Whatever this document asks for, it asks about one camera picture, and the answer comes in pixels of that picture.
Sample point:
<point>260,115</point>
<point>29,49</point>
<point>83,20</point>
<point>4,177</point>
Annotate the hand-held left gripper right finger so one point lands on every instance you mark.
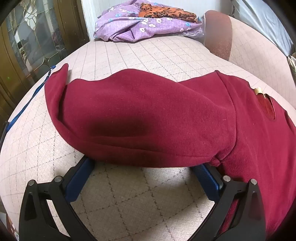
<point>208,183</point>

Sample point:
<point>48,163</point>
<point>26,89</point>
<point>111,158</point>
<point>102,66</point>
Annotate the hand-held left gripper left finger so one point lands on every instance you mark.
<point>78,182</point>

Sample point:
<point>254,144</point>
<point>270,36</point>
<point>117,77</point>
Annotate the dark red sweater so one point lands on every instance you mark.
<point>150,115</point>

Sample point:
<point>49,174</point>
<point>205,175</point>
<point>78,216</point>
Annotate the pink quilted bed cover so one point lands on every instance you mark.
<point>138,55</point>

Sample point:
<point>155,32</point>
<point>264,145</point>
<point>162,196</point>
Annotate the wooden cabinet with glass door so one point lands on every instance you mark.
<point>34,46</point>

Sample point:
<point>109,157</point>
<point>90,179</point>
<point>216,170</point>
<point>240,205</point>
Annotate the brown and pink bolster pillow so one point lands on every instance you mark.
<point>249,44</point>

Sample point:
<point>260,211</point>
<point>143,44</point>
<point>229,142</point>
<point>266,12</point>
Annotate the beige patterned crumpled blanket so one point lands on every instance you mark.
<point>292,64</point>

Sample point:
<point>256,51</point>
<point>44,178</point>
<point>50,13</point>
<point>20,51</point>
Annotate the clear plastic bag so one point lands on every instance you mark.
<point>197,29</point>

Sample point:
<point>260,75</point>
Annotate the purple floral cloth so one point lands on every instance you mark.
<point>129,25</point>

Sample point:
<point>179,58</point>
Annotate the grey pillow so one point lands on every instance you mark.
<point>261,20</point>

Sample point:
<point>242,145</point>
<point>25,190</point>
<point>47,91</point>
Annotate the orange black patterned cloth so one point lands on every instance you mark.
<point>166,12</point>

